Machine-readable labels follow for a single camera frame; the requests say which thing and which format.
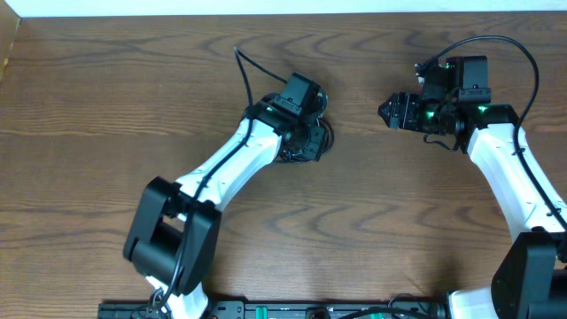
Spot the black usb cable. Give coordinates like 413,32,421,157
276,115,336,164

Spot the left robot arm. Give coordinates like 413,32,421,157
117,73,329,318

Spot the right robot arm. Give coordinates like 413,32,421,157
377,56,566,318

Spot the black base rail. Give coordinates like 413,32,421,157
96,299,451,319

